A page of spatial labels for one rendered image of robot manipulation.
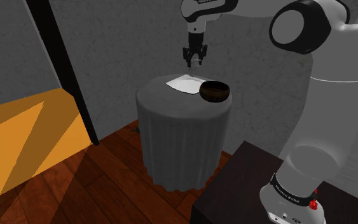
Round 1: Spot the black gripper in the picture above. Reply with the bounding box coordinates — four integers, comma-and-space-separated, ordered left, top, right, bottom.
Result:
182, 32, 209, 68

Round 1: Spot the white square plate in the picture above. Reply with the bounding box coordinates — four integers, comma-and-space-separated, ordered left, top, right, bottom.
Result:
165, 74, 208, 95

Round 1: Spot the dark brown bowl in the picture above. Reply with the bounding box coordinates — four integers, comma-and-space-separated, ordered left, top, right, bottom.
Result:
198, 81, 231, 104

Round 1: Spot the grey round draped table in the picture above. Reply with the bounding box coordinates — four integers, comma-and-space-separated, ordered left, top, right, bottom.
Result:
135, 73, 233, 193

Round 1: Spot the dark robot stand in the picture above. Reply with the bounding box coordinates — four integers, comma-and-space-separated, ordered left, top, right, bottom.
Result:
189, 140, 358, 224

